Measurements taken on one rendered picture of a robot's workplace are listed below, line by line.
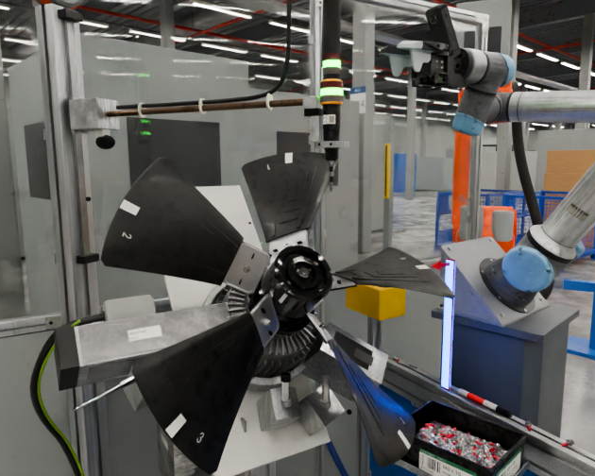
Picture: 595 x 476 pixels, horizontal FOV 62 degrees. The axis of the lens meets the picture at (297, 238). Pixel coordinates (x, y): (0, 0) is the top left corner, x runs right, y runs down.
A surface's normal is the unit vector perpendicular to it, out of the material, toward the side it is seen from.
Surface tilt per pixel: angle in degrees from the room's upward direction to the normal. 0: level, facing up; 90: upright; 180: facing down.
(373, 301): 90
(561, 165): 90
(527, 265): 104
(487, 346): 90
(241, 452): 50
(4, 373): 90
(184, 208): 78
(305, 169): 44
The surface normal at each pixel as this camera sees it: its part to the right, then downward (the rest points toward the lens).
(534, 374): 0.01, 0.15
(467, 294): -0.77, 0.11
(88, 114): -0.41, 0.14
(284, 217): -0.39, -0.50
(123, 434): 0.51, 0.13
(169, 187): 0.15, -0.15
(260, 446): 0.39, -0.54
